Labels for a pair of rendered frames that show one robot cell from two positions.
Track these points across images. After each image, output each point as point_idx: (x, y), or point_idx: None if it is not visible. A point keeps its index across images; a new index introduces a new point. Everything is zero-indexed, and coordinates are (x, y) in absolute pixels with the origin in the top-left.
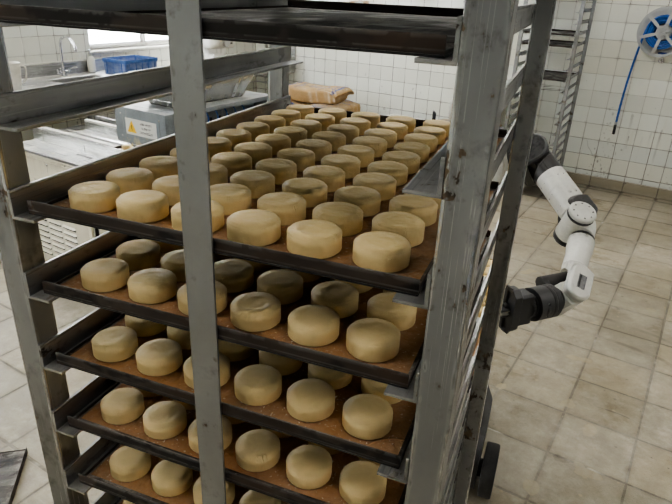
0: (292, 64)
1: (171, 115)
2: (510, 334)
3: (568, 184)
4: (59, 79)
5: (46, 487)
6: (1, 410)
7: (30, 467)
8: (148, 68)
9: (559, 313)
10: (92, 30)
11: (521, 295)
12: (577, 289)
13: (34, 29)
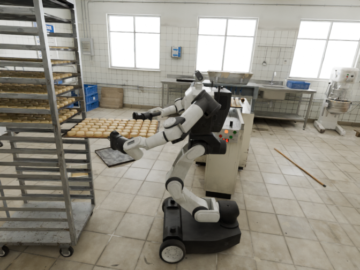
0: (69, 37)
1: (202, 82)
2: (316, 258)
3: (186, 112)
4: (267, 85)
5: (126, 166)
6: (147, 152)
7: (131, 162)
8: (304, 87)
9: (121, 151)
10: (293, 71)
11: (111, 134)
12: (126, 143)
13: (267, 68)
